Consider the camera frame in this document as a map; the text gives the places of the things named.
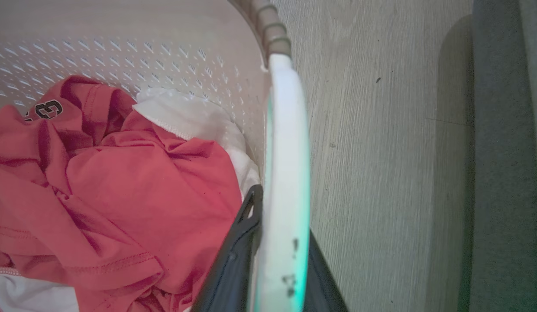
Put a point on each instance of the red shirt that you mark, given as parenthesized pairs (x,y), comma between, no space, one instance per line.
(143,195)

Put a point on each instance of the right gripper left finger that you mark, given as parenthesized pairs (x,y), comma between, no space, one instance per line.
(234,268)

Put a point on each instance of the grey fabric sofa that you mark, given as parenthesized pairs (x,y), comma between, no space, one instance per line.
(504,173)

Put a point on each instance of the white perforated laundry basket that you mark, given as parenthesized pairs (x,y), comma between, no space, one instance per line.
(286,151)

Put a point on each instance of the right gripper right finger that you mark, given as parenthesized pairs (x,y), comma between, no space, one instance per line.
(322,290)

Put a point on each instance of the white garment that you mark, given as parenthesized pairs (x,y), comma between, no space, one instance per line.
(186,115)

